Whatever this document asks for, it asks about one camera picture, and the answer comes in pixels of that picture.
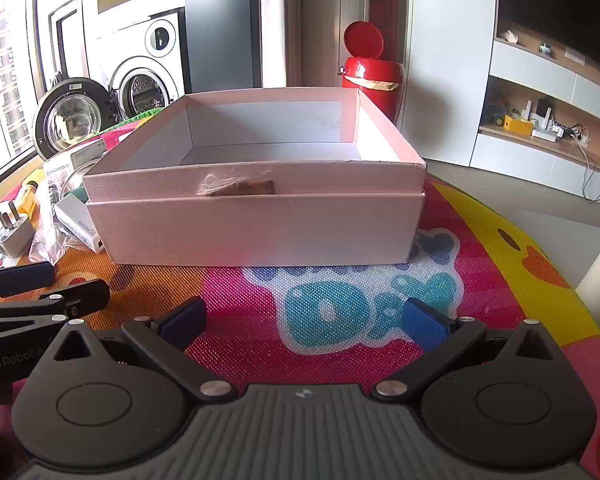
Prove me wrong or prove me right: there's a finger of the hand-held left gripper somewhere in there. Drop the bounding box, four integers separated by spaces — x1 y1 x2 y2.
0 260 57 297
0 279 112 343

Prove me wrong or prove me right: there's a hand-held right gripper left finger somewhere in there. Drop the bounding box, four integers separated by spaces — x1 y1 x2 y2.
54 296 234 403

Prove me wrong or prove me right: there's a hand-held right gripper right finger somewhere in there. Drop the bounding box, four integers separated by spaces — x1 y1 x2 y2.
370 297 562 403

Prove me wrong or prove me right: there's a white plug adapter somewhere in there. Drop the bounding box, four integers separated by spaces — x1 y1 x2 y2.
0 199 36 257

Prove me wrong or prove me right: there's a small white box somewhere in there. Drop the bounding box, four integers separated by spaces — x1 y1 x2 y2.
54 194 105 254

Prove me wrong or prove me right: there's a pink cardboard box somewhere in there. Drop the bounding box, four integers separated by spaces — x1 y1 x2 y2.
82 86 427 267

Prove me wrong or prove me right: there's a clear plastic bag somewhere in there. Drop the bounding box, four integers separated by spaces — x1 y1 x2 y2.
29 152 90 267

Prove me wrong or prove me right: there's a yellow plastic tool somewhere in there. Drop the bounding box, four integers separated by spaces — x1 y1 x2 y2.
16 169 46 217

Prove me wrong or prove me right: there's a colourful cartoon play mat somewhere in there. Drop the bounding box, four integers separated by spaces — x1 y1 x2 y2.
0 112 600 480

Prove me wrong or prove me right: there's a white labelled box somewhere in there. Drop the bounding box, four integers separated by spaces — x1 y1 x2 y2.
70 141 107 172

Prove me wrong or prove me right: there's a round washing machine door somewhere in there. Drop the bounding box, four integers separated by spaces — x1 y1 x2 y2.
32 76 120 162

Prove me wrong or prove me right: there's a yellow box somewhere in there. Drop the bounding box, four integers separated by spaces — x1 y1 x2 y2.
503 115 534 136

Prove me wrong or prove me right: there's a silver washing machine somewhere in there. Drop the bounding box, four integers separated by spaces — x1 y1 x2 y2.
87 7 187 126

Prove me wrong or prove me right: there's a dark framed door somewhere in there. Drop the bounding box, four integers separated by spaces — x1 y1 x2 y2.
49 0 90 82

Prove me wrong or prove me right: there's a white router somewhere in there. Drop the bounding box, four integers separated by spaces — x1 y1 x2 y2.
522 97 557 142

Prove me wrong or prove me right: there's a white power strip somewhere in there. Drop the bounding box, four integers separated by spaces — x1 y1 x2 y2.
554 124 592 149

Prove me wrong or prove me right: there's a red trash can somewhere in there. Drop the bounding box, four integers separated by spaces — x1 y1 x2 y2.
340 20 405 124

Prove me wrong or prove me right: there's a white wooden shelf unit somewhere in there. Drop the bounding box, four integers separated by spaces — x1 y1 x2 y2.
469 17 600 203

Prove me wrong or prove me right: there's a tall grey cabinet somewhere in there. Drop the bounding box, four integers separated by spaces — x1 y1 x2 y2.
183 0 262 97

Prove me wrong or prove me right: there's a black television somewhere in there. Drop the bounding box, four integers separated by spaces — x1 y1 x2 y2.
499 0 600 77

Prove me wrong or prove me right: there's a window with dark frame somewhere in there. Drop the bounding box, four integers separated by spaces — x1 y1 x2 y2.
0 0 48 191

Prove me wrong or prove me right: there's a thin power cable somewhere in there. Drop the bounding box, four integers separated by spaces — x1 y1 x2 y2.
578 144 600 204

